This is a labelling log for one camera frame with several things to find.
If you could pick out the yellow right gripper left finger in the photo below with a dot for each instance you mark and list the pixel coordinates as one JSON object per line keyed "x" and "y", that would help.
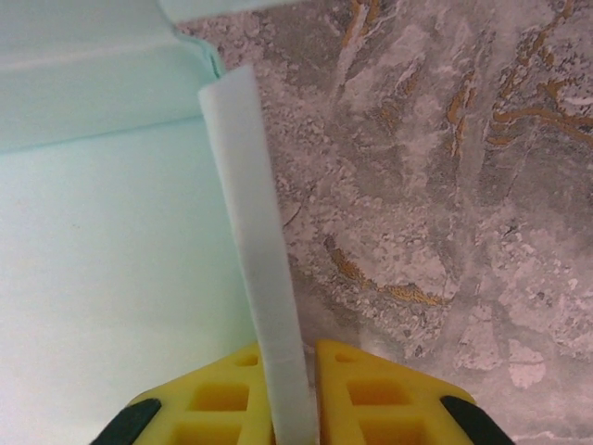
{"x": 208, "y": 408}

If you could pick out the mint green paper box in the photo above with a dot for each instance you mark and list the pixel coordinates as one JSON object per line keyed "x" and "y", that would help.
{"x": 116, "y": 232}

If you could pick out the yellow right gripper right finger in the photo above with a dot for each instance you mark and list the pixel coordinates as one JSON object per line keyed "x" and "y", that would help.
{"x": 380, "y": 403}

